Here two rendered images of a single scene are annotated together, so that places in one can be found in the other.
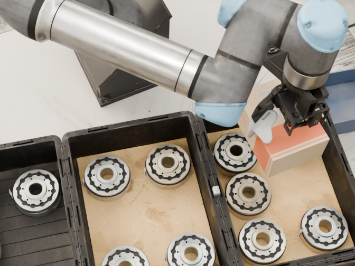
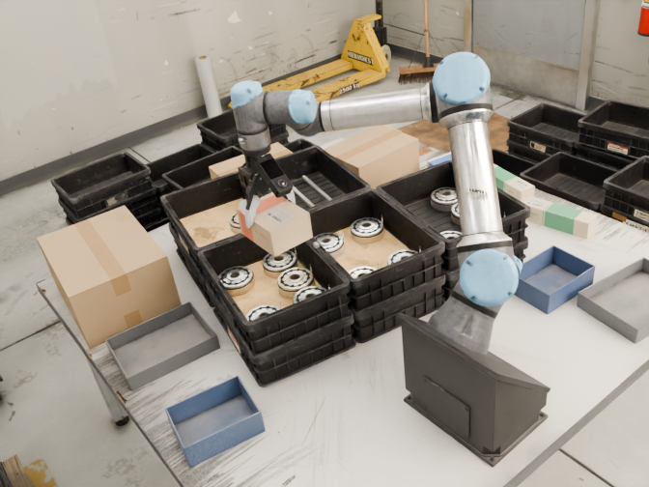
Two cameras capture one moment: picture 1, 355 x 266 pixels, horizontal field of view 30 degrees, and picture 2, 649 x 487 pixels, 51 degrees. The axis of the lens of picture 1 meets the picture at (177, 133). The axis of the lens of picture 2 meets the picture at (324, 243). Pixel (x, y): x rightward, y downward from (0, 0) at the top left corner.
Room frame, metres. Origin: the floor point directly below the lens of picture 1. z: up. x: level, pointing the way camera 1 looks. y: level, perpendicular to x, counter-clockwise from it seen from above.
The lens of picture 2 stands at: (2.14, -0.26, 1.99)
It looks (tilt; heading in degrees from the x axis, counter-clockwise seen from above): 34 degrees down; 173
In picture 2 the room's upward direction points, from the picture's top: 8 degrees counter-clockwise
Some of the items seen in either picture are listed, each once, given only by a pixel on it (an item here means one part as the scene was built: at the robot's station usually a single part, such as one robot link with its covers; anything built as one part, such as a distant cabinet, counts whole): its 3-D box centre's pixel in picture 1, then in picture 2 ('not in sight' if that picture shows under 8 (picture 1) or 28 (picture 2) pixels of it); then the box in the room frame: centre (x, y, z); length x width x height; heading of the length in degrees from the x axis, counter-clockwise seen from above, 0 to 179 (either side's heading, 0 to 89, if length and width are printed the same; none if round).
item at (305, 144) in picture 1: (278, 125); (274, 223); (0.65, -0.20, 1.08); 0.16 x 0.12 x 0.07; 26
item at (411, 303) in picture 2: not in sight; (368, 276); (0.53, 0.06, 0.76); 0.40 x 0.30 x 0.12; 16
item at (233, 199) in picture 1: (248, 193); (295, 278); (0.60, -0.17, 0.86); 0.10 x 0.10 x 0.01
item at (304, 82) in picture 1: (309, 65); (253, 138); (0.63, -0.21, 1.32); 0.08 x 0.08 x 0.05
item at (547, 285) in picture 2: not in sight; (550, 278); (0.69, 0.57, 0.74); 0.20 x 0.15 x 0.07; 114
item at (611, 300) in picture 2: not in sight; (639, 298); (0.84, 0.76, 0.73); 0.27 x 0.20 x 0.05; 109
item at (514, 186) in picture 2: not in sight; (504, 183); (0.12, 0.68, 0.73); 0.24 x 0.06 x 0.06; 17
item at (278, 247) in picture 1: (262, 240); (279, 260); (0.49, -0.20, 0.86); 0.10 x 0.10 x 0.01
